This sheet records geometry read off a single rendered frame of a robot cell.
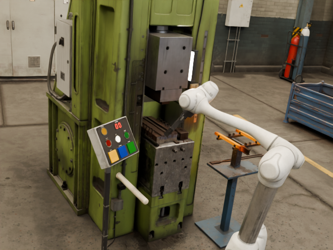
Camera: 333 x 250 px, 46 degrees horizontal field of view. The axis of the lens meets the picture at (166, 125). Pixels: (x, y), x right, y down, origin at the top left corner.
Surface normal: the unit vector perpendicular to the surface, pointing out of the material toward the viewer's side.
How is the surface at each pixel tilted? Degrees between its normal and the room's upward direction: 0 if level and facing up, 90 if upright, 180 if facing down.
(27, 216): 0
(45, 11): 91
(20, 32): 90
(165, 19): 90
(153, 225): 89
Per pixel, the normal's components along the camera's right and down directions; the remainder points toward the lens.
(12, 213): 0.09, -0.93
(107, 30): -0.83, 0.10
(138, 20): 0.55, 0.34
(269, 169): -0.53, 0.15
